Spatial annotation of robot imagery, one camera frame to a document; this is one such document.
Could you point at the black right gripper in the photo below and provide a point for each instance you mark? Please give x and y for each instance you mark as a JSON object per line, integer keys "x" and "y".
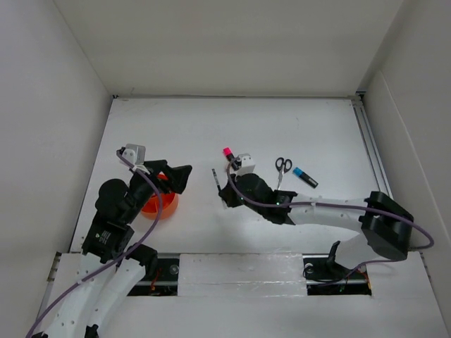
{"x": 230, "y": 196}

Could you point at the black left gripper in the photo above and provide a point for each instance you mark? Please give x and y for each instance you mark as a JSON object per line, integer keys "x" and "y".
{"x": 177, "y": 174}

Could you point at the green black pen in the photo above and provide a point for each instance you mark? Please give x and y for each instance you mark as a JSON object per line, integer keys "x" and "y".
{"x": 218, "y": 186}

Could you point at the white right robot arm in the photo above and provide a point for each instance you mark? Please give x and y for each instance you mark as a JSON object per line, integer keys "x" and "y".
{"x": 382, "y": 227}

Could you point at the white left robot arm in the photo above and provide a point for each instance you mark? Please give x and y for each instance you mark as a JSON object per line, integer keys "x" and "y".
{"x": 110, "y": 266}

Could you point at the orange round divided container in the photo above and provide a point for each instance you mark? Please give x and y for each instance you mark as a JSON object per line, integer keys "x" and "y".
{"x": 168, "y": 206}

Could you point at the pink black highlighter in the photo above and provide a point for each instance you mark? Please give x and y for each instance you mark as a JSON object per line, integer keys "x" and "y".
{"x": 230, "y": 157}

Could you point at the blue black highlighter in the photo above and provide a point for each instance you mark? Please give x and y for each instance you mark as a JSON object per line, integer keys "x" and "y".
{"x": 305, "y": 177}

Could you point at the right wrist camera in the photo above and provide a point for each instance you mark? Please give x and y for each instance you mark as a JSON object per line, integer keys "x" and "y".
{"x": 245, "y": 165}

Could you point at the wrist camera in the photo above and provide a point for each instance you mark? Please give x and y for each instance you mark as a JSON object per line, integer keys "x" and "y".
{"x": 132, "y": 155}
{"x": 245, "y": 165}

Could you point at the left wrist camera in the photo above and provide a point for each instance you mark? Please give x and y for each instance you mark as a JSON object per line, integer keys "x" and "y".
{"x": 132, "y": 155}

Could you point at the black handled scissors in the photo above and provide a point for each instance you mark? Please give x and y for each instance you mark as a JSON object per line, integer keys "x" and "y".
{"x": 283, "y": 165}

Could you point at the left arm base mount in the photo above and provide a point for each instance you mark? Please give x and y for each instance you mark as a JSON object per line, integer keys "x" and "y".
{"x": 160, "y": 281}

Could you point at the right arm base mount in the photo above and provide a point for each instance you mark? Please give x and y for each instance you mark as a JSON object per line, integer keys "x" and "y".
{"x": 325, "y": 278}

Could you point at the aluminium rail right side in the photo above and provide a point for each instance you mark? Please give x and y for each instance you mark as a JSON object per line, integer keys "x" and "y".
{"x": 370, "y": 144}

